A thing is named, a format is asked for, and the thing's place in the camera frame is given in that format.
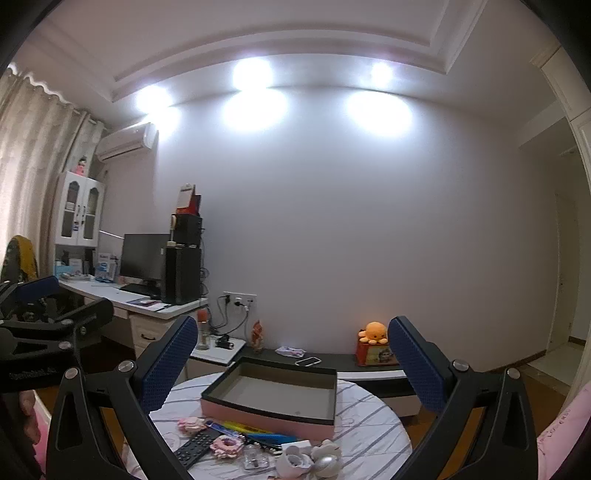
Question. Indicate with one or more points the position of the pink round scrunchie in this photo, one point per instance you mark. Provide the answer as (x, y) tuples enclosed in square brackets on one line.
[(226, 447)]

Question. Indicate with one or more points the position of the black computer monitor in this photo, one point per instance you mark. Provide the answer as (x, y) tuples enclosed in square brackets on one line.
[(143, 258)]

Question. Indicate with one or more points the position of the black keyboard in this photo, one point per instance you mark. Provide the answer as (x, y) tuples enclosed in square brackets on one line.
[(138, 290)]

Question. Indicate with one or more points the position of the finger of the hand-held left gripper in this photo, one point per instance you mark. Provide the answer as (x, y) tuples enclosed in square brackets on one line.
[(87, 316), (40, 287)]

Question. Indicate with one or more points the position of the black computer tower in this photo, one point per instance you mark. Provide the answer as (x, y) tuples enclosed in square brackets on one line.
[(183, 277)]

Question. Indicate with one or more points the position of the black beaded stick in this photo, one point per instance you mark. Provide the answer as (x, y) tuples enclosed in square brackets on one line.
[(265, 445)]

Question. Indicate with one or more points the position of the beige curtain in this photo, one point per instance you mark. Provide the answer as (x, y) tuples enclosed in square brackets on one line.
[(32, 161)]

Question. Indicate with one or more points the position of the red paper figurine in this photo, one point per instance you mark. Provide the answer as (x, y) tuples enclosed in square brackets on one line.
[(257, 339)]

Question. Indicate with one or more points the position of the black speaker box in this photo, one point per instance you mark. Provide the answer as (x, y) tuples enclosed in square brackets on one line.
[(189, 230)]

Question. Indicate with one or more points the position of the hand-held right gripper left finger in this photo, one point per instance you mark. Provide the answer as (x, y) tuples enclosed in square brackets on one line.
[(168, 364)]

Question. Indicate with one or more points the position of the white glass-door cabinet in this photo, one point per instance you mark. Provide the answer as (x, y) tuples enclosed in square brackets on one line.
[(78, 207)]

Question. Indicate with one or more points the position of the blue yellow printed packet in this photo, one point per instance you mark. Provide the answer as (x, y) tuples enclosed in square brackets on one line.
[(224, 428)]

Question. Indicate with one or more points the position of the blue white carton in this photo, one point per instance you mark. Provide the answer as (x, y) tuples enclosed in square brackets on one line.
[(107, 267)]

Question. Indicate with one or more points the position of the white wall outlet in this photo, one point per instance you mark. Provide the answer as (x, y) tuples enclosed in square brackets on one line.
[(240, 300)]

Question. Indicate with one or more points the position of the red tin box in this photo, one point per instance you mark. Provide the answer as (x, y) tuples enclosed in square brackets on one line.
[(376, 355)]

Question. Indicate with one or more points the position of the yellow highlighter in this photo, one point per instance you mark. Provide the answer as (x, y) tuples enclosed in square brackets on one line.
[(251, 427)]

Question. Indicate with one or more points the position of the red desk calendar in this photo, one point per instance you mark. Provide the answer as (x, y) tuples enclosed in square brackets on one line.
[(188, 201)]

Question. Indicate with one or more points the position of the person's left hand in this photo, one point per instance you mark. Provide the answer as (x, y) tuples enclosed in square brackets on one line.
[(28, 405)]

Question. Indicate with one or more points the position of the blue highlighter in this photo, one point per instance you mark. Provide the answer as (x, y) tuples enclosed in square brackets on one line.
[(263, 435)]

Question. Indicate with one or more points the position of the pink fabric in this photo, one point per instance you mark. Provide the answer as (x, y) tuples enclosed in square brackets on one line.
[(46, 443)]

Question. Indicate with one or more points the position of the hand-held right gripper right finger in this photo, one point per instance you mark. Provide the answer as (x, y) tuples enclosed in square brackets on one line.
[(422, 364)]

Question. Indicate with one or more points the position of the white charger plug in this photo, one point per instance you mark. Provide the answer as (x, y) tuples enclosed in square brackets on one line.
[(299, 446)]

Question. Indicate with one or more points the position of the small glass bottle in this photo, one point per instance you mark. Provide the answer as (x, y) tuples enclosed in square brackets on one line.
[(254, 459)]

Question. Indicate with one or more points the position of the white nightstand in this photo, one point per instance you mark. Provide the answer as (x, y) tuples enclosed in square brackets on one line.
[(217, 357)]

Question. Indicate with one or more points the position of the small beige desk fan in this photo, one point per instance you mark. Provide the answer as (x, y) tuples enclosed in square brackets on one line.
[(173, 230)]

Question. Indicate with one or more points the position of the small pink doll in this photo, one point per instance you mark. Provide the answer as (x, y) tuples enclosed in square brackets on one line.
[(81, 166)]

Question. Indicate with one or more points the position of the white air conditioner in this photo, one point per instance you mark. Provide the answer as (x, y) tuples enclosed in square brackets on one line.
[(124, 141)]

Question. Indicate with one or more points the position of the black remote control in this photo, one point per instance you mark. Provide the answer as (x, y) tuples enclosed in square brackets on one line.
[(196, 447)]

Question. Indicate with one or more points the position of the white desk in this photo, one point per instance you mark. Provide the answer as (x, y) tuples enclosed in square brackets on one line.
[(106, 295)]

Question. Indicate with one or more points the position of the orange octopus plush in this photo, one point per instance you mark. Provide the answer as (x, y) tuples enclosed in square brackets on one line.
[(374, 332)]

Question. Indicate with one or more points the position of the purple mouse pad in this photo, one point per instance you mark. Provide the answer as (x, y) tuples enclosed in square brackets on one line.
[(143, 302)]

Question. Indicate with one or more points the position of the pink box with black rim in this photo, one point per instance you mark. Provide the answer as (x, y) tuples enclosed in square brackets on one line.
[(270, 392)]

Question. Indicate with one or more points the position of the yellow patterned garment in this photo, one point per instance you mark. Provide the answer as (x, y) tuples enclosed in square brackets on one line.
[(21, 256)]

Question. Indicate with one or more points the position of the white wardrobe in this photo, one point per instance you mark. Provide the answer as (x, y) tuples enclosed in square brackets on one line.
[(570, 92)]

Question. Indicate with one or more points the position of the white pink plastic cup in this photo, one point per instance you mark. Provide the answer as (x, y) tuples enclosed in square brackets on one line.
[(293, 464)]

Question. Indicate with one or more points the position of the pink flower hair clip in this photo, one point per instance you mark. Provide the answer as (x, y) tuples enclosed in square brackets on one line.
[(191, 423)]

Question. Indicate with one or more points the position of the clear bottle with orange cap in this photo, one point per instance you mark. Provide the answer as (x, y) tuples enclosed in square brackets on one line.
[(203, 332)]

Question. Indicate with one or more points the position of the phone with white case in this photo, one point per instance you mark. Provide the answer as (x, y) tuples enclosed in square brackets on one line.
[(308, 361)]

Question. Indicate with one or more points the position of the small white cloth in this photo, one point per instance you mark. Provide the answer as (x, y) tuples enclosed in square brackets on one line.
[(290, 351)]

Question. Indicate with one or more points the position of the white door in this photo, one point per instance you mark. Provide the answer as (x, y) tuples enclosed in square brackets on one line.
[(563, 277)]

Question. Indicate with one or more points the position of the pink printed bedsheet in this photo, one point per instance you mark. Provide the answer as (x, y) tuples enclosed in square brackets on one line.
[(568, 438)]

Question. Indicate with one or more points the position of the ceiling spotlight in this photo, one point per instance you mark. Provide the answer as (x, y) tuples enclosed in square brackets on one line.
[(152, 99), (381, 71), (251, 74)]

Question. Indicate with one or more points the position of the black low cabinet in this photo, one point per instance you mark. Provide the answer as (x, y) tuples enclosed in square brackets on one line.
[(360, 374)]

